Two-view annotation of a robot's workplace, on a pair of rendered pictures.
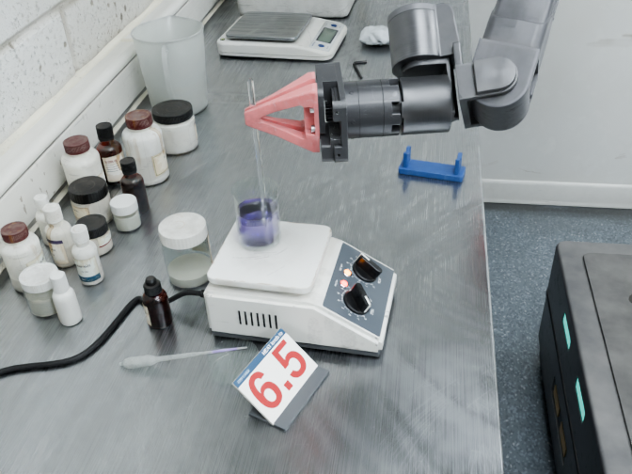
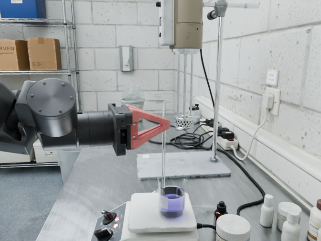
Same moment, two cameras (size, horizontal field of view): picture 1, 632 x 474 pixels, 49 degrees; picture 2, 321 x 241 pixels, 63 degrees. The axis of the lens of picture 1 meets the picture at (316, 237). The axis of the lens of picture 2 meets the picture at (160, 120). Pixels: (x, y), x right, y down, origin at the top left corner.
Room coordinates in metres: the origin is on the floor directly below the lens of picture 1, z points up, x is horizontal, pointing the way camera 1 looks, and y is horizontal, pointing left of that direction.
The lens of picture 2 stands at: (1.06, -0.08, 1.12)
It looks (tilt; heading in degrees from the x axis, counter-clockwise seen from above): 14 degrees down; 163
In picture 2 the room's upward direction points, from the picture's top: straight up
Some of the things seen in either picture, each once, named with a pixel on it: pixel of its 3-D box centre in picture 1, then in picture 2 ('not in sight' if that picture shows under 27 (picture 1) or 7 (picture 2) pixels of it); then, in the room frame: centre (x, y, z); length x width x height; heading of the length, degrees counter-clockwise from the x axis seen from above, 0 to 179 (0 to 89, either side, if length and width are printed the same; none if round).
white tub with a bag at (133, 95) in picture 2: not in sight; (133, 102); (-0.43, 0.21, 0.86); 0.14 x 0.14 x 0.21
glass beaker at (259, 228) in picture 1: (256, 214); (172, 194); (0.65, 0.07, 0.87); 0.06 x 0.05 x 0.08; 155
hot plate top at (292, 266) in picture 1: (271, 253); (161, 210); (0.64, 0.05, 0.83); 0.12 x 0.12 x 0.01; 76
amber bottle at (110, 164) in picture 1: (110, 153); not in sight; (0.96, 0.31, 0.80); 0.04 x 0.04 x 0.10
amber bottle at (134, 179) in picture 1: (133, 185); not in sight; (0.87, 0.26, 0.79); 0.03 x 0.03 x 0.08
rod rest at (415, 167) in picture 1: (432, 163); not in sight; (0.93, -0.19, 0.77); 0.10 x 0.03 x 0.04; 68
